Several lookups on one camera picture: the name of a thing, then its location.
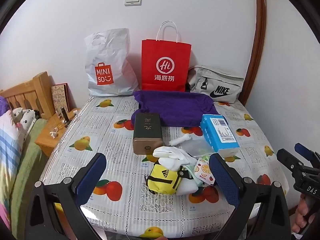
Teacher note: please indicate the white socks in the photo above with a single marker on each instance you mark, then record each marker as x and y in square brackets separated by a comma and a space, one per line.
[170, 155]

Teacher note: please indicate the small dark bottle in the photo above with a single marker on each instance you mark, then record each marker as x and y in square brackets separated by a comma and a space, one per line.
[65, 116]

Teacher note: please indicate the clear plastic bag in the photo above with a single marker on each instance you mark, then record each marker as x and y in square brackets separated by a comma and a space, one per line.
[195, 146]

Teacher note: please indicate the wooden headboard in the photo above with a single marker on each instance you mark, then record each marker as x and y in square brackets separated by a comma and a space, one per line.
[37, 85]

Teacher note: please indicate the fruit print mask packet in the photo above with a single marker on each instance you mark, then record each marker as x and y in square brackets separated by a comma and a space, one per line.
[203, 171]

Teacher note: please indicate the wooden bedside table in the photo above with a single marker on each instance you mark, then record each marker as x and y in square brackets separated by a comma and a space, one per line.
[47, 137]

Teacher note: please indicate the red paper bag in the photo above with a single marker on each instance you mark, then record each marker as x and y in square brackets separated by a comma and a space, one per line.
[166, 55]

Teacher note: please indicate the brown wooden door frame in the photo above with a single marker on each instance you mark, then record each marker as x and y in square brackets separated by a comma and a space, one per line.
[257, 30]

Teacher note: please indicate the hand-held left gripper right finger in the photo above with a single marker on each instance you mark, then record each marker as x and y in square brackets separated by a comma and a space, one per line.
[225, 180]

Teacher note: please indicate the white spotted plush toy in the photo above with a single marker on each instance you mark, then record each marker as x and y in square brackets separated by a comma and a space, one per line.
[27, 117]

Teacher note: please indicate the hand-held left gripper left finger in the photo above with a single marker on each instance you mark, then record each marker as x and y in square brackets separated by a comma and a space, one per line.
[92, 177]

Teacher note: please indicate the pale green face mask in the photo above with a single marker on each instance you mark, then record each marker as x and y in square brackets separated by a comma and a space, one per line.
[193, 176]

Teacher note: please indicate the yellow pouch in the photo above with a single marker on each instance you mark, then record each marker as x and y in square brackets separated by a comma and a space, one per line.
[162, 177]

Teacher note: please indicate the white tissue wad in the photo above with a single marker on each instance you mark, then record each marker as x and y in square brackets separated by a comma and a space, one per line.
[180, 140]

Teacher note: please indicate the dark green gold tin box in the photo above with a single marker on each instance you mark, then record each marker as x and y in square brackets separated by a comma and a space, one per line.
[147, 130]

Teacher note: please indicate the white sponge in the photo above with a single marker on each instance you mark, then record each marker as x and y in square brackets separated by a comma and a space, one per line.
[187, 187]

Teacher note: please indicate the patterned picture book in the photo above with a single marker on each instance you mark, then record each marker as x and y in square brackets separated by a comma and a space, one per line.
[60, 97]

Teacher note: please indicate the purple fabric tray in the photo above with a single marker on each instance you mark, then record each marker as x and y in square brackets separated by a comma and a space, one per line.
[175, 105]

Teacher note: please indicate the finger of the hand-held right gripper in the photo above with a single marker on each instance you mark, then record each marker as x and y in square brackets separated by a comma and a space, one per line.
[303, 151]
[287, 158]

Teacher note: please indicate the green blanket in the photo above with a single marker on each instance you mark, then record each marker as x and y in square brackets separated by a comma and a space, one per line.
[27, 160]

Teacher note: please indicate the blue tissue pack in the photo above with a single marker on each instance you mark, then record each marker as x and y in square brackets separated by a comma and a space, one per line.
[215, 135]

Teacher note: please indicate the white plastic shopping bag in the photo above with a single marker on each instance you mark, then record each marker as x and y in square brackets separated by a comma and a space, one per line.
[110, 55]

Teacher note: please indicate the person's right hand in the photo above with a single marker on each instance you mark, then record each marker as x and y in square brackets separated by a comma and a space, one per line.
[300, 217]

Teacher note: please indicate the purple fuzzy cloth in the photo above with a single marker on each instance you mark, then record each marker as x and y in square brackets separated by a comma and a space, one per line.
[3, 105]

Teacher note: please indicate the grey waist bag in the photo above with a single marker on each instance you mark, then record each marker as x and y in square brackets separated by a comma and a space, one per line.
[220, 82]

